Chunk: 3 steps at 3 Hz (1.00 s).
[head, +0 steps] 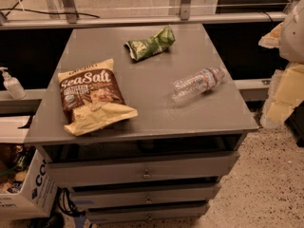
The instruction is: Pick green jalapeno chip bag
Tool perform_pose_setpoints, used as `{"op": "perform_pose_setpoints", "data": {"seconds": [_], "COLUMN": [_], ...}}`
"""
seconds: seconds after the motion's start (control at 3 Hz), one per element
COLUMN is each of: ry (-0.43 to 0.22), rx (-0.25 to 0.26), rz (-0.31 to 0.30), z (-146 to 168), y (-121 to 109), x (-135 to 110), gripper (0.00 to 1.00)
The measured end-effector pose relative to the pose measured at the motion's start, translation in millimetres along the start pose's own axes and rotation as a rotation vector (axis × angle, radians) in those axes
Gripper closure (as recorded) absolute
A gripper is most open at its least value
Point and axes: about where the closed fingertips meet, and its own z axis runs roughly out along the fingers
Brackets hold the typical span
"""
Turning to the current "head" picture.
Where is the green jalapeno chip bag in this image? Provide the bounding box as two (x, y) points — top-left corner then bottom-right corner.
(125, 26), (176, 62)

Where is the white pump dispenser bottle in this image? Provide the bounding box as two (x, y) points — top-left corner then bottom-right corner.
(0, 66), (26, 100)

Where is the sea salt chip bag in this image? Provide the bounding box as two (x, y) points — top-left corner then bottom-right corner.
(58, 59), (138, 136)

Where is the clear plastic water bottle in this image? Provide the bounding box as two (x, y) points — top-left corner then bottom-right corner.
(167, 67), (227, 107)

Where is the grey drawer cabinet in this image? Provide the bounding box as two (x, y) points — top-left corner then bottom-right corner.
(26, 24), (257, 223)

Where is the torn yellow foam padding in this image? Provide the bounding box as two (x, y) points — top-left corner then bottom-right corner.
(260, 63), (304, 129)

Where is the black cable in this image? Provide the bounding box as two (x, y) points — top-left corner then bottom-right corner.
(0, 7), (101, 19)

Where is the white cardboard box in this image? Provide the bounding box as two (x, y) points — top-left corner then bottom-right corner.
(0, 143), (57, 220)

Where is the metal frame rail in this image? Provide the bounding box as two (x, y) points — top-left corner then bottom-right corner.
(0, 11), (287, 30)

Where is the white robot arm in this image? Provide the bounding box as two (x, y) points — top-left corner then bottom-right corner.
(279, 0), (304, 64)

